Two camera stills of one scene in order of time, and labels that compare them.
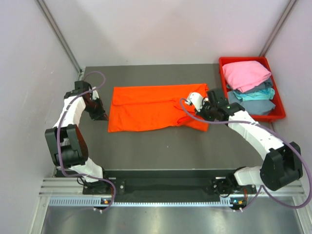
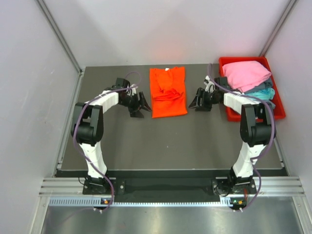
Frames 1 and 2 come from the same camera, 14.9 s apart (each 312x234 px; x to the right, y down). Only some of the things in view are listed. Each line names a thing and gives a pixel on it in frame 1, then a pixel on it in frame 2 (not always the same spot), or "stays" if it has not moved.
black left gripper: [101, 114] -> [142, 103]
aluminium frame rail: [51, 186] stays
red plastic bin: [278, 111] stays
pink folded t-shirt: [243, 75] stays
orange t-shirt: [153, 108] -> [168, 93]
